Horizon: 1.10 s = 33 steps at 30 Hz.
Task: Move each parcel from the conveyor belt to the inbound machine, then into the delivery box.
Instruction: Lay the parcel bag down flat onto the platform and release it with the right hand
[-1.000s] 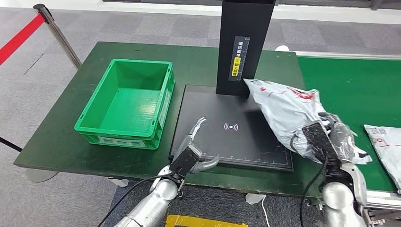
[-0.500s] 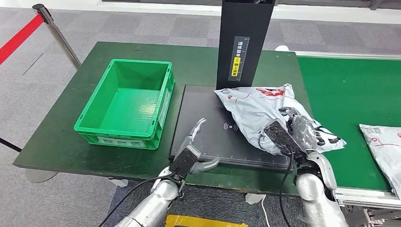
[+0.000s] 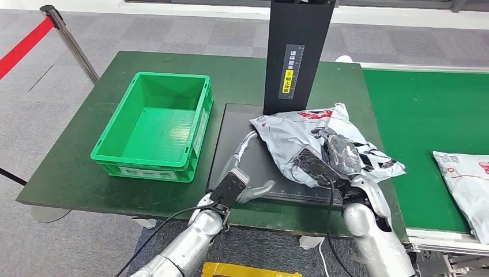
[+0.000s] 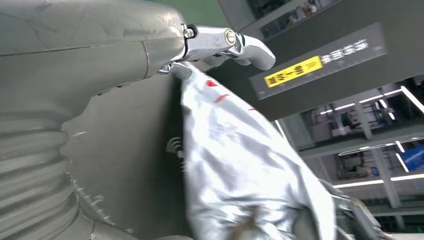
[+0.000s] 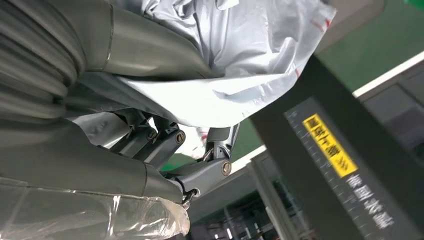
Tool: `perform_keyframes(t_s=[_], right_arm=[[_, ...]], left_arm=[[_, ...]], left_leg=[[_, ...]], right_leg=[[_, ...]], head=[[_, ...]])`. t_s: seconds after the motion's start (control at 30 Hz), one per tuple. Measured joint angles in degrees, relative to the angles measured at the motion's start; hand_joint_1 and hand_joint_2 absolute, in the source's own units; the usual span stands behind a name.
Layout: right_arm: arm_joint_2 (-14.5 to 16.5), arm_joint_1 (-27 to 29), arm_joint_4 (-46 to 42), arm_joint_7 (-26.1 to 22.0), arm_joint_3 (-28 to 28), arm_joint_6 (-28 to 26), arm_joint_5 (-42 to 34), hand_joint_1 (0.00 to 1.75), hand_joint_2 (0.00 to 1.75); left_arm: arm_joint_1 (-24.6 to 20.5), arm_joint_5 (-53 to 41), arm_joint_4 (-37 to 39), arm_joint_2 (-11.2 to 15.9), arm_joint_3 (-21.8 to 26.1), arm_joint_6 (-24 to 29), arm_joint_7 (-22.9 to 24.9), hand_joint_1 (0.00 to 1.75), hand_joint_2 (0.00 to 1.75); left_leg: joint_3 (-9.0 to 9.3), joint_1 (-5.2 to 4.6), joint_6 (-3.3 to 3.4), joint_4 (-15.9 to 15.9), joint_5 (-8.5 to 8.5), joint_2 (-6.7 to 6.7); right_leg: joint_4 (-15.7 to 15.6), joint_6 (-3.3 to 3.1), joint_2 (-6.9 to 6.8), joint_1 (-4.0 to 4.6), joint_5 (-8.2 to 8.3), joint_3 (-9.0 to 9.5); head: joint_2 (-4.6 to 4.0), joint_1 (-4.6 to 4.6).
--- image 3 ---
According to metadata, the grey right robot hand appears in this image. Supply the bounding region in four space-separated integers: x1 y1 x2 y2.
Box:
311 127 362 181

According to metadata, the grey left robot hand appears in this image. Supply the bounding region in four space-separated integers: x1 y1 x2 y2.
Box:
217 130 276 205

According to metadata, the white poly mailer parcel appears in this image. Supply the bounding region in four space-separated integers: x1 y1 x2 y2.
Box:
432 151 489 245
249 102 407 189

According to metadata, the green conveyor belt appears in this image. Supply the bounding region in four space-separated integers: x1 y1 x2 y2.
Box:
362 69 489 233

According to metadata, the black inbound scanner machine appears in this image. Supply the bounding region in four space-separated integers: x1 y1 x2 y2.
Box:
205 0 345 209

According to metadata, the red barrier belt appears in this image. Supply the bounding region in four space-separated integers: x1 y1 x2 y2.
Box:
0 17 55 81

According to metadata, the green plastic crate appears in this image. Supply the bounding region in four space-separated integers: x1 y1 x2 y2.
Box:
90 71 214 184

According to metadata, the yellow taped block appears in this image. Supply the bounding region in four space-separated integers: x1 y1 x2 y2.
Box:
201 261 303 277

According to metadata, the pale round table foot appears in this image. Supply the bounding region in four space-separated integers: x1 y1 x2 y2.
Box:
30 205 72 224

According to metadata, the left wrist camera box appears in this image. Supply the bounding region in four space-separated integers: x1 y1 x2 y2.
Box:
209 167 250 211

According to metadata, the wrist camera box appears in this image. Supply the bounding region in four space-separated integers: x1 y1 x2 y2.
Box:
293 148 341 188
209 167 250 211

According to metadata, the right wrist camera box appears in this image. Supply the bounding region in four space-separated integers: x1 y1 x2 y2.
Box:
293 148 341 188

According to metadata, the black right camera cable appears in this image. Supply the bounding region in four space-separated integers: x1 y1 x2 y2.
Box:
325 175 356 277

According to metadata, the black camera cable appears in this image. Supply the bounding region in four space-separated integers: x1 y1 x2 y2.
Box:
115 203 220 277
325 175 356 277

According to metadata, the black left camera cable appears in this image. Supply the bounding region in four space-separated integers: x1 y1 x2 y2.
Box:
115 203 220 277

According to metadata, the thin white cable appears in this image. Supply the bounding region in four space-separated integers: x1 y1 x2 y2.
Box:
318 237 330 277

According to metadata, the steel stanchion post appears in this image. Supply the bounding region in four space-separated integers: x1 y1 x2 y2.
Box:
39 4 100 85

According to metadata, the black barrier strap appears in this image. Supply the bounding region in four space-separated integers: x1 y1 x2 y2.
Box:
0 167 28 187

